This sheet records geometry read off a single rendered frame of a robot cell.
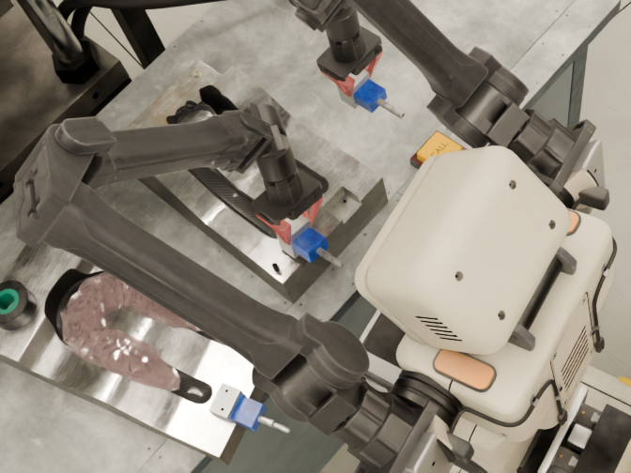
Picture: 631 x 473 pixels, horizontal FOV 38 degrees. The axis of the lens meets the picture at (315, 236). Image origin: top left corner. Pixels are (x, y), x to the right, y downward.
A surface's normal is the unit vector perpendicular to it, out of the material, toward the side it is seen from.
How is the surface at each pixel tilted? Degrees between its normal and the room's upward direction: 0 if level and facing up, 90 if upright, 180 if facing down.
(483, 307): 48
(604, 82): 0
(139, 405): 29
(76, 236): 61
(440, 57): 66
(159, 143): 56
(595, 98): 0
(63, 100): 0
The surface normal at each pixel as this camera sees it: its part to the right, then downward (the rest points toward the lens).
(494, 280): 0.49, -0.01
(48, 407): -0.18, -0.46
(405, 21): 0.43, 0.44
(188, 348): 0.21, -0.29
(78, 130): 0.62, -0.65
